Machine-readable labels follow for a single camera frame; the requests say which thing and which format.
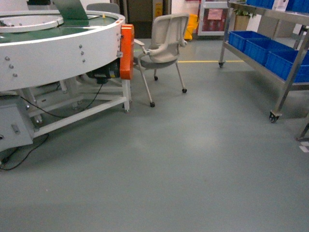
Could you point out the white cardboard box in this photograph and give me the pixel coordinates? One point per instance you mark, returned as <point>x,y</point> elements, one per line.
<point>280,5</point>

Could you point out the orange machine guard panel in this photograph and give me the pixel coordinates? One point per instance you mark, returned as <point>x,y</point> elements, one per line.
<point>127,48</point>

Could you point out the beige office chair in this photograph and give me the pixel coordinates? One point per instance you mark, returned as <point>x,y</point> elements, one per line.
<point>167,37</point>

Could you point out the white round conveyor machine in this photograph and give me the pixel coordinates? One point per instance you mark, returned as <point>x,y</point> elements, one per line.
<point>41,57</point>

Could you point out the blue cart crate far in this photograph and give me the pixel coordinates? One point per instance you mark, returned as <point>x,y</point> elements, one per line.
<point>238,39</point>

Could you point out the blue cart crate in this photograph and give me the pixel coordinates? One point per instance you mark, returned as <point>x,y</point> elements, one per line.
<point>268,4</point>
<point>238,39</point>
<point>281,62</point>
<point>258,49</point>

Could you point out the white glass-door cabinet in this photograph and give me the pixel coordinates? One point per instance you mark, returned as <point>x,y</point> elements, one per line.
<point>212,17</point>

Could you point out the blue cart crate middle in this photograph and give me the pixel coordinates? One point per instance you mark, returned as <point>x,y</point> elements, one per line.
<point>258,49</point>

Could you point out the green laptop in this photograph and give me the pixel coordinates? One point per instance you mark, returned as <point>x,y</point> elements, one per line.
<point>72,10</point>

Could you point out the potted plant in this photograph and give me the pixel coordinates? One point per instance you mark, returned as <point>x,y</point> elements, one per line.
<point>242,19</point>

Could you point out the blue cart crate near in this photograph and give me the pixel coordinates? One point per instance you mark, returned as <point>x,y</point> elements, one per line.
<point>281,62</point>

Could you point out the blue top cart crate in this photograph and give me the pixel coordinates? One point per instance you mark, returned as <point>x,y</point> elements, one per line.
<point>268,4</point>

